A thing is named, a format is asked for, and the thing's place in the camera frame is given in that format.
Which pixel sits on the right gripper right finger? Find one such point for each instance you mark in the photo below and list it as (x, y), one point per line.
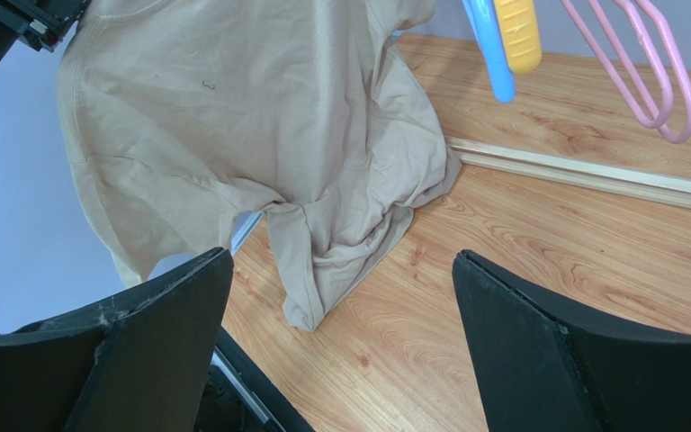
(545, 362)

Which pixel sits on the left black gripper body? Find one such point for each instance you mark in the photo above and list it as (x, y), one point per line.
(39, 24)

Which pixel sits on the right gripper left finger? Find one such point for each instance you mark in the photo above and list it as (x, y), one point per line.
(135, 361)

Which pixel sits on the beige t shirt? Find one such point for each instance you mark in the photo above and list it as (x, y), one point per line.
(179, 116)

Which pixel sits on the yellow plastic hanger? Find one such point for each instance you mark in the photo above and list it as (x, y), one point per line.
(519, 32)

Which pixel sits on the blue plastic hanger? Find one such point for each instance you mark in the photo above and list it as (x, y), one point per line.
(484, 23)

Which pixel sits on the wooden clothes rack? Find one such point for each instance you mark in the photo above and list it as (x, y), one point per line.
(656, 188)

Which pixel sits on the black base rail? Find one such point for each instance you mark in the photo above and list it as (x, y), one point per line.
(237, 396)

